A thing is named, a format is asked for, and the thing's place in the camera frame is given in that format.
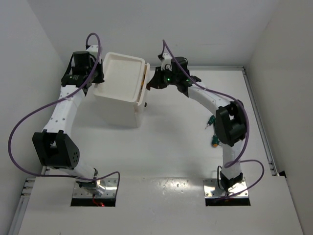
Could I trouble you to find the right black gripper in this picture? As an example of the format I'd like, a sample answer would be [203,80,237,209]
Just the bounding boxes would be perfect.
[148,66,179,90]

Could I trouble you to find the white drawer cabinet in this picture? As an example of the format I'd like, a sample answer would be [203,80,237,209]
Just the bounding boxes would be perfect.
[93,52,147,128]

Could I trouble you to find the green small screwdriver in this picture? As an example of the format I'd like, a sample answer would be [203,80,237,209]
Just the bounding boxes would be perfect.
[205,115,216,129]

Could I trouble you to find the yellow handled pliers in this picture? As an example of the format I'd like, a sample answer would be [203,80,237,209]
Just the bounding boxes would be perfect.
[138,72,146,101]

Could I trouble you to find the green handled cutters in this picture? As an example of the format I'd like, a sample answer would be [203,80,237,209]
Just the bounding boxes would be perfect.
[213,125,224,146]

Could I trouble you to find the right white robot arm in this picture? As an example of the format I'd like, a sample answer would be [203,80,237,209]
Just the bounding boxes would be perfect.
[147,53,247,191]

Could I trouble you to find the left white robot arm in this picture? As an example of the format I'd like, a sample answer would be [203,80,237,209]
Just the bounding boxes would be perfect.
[32,45,105,197]

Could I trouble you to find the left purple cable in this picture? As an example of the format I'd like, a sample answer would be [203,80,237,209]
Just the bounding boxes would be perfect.
[7,33,120,196]

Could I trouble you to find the purple cable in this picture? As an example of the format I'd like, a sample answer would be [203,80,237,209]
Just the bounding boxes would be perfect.
[162,40,265,200]
[7,33,120,196]

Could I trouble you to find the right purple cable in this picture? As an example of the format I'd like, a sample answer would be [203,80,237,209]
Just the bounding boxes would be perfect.
[162,40,265,200]

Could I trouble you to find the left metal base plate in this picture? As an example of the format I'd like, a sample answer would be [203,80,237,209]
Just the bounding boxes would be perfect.
[72,178,118,199]

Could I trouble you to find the metal base plate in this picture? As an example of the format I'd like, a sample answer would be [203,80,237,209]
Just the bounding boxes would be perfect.
[203,178,249,198]
[72,178,118,199]

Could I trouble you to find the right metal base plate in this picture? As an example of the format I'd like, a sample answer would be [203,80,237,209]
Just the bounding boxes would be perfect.
[203,178,249,198]

